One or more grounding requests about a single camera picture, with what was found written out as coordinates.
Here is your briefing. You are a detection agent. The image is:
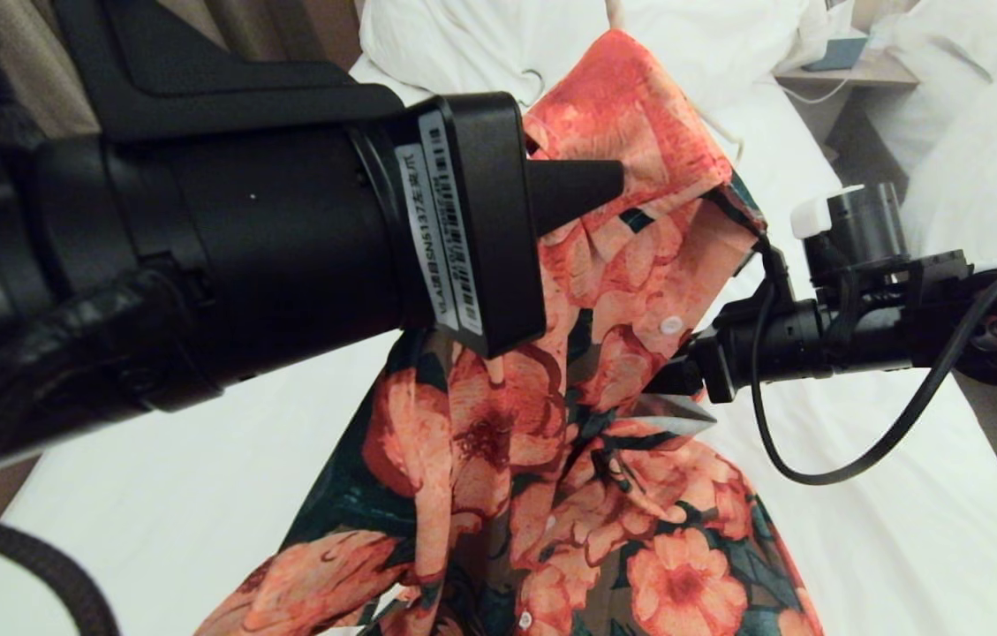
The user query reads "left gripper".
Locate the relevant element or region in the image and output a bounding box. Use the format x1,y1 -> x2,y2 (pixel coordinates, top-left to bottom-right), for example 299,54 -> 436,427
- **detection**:
106,92 -> 548,414

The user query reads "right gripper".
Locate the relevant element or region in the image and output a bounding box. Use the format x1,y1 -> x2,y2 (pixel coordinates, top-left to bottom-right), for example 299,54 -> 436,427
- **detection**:
528,159 -> 951,405

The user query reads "orange floral shirt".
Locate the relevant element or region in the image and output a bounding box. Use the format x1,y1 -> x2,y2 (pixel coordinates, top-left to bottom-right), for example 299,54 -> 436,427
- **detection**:
194,28 -> 824,636

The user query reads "white hanger hook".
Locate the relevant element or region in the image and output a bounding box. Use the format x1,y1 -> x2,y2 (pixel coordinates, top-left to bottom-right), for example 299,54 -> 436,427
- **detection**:
516,66 -> 548,112

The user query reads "white bed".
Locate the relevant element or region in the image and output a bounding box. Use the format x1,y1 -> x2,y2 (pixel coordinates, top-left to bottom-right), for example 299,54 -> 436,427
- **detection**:
0,53 -> 997,636
867,0 -> 997,416

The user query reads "white pillow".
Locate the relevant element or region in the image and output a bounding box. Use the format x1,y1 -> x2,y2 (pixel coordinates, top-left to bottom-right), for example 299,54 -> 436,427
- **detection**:
360,0 -> 810,93

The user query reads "wooden nightstand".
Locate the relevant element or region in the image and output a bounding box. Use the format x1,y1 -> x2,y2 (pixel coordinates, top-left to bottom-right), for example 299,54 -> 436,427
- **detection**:
774,51 -> 921,182

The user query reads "blue grey box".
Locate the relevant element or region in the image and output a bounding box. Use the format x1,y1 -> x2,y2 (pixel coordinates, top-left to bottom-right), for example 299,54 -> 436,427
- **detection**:
802,36 -> 868,72

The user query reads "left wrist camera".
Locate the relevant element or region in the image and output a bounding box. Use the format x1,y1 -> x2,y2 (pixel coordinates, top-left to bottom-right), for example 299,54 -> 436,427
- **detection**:
52,0 -> 407,144

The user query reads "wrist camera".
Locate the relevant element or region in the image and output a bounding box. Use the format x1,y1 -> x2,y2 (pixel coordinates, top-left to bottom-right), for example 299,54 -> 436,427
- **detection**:
52,0 -> 407,144
789,181 -> 969,294

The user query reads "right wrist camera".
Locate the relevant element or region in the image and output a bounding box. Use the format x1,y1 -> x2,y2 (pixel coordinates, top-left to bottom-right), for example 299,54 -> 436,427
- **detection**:
789,181 -> 969,294

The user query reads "white cable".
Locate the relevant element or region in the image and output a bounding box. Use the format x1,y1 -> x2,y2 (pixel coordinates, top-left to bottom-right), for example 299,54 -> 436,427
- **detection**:
779,74 -> 854,105

